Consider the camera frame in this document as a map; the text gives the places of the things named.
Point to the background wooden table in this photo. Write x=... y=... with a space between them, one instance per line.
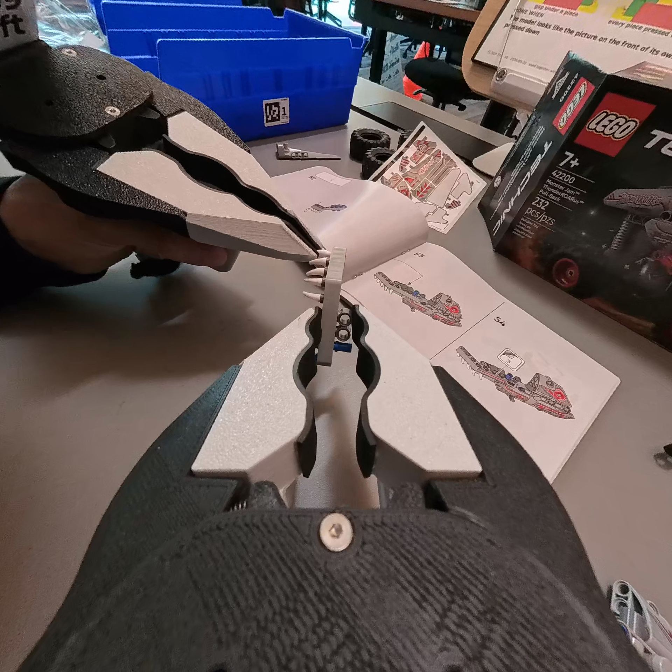
x=420 y=8

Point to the black toy tire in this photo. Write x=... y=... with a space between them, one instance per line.
x=404 y=139
x=377 y=162
x=363 y=140

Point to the small black brick piece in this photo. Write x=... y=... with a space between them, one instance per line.
x=666 y=452

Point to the black office chair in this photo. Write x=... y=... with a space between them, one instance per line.
x=441 y=78

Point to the small pale grey brick assembly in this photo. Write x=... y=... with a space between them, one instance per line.
x=638 y=614

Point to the person's left forearm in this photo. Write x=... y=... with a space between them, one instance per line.
x=21 y=286

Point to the black toy truck box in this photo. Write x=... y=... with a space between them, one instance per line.
x=577 y=210

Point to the person's left hand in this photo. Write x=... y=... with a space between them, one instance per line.
x=78 y=231

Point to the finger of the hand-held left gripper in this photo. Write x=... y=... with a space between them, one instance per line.
x=220 y=144
x=157 y=176

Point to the grey wedge brick piece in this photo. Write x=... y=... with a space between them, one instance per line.
x=294 y=152

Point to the printed sticker sheet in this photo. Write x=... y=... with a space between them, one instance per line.
x=435 y=178

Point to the grey toothed brick jaw assembly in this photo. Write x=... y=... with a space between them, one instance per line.
x=330 y=315

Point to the white instruction booklet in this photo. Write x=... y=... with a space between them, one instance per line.
x=472 y=336

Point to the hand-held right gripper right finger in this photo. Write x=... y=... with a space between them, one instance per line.
x=414 y=420

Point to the blue plastic bin with tag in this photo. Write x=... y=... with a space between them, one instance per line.
x=236 y=78

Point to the clear plastic wrap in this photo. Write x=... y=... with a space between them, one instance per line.
x=68 y=21

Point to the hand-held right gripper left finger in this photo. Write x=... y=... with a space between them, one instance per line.
x=262 y=409

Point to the printed instruction sign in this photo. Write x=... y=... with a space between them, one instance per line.
x=577 y=36

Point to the grey desk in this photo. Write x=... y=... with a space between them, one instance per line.
x=131 y=367

